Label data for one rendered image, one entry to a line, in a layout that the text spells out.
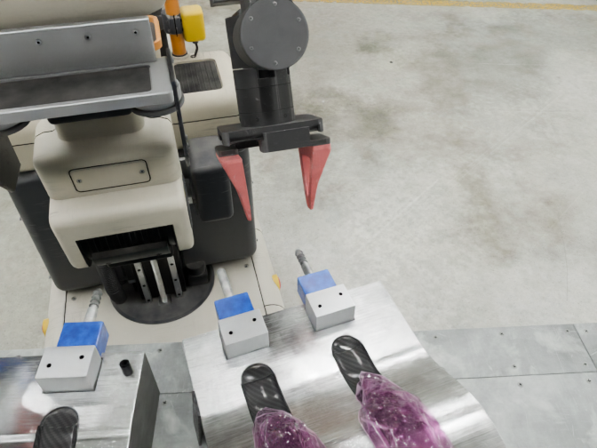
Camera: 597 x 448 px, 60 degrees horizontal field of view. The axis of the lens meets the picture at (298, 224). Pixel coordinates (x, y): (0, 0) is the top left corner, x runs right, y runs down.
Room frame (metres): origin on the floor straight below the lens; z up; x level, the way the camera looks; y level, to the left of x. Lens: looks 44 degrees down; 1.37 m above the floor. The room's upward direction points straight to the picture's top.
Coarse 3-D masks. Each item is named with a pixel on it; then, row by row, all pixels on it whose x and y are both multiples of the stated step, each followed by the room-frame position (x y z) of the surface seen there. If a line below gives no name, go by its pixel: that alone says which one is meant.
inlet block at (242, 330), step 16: (224, 272) 0.45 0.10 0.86; (224, 288) 0.42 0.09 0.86; (224, 304) 0.39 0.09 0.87; (240, 304) 0.39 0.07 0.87; (224, 320) 0.35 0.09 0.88; (240, 320) 0.35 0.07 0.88; (256, 320) 0.35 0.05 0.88; (224, 336) 0.33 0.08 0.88; (240, 336) 0.33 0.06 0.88; (256, 336) 0.33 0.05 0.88; (240, 352) 0.33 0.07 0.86
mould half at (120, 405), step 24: (0, 360) 0.30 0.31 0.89; (24, 360) 0.30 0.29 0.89; (120, 360) 0.30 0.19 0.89; (144, 360) 0.30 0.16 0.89; (0, 384) 0.27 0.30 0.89; (24, 384) 0.27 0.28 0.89; (120, 384) 0.27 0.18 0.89; (144, 384) 0.28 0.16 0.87; (0, 408) 0.24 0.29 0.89; (24, 408) 0.24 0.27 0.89; (48, 408) 0.24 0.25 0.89; (72, 408) 0.24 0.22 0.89; (96, 408) 0.24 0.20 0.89; (120, 408) 0.24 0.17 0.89; (144, 408) 0.26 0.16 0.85; (0, 432) 0.22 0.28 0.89; (24, 432) 0.22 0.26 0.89; (96, 432) 0.22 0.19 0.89; (120, 432) 0.22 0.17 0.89; (144, 432) 0.24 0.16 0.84
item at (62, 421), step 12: (60, 408) 0.24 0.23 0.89; (48, 420) 0.23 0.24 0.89; (60, 420) 0.23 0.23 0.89; (72, 420) 0.23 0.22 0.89; (36, 432) 0.22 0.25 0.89; (48, 432) 0.22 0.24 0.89; (60, 432) 0.22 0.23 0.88; (72, 432) 0.22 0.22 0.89; (36, 444) 0.21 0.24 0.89; (48, 444) 0.21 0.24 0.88; (60, 444) 0.21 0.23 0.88; (72, 444) 0.21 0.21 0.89
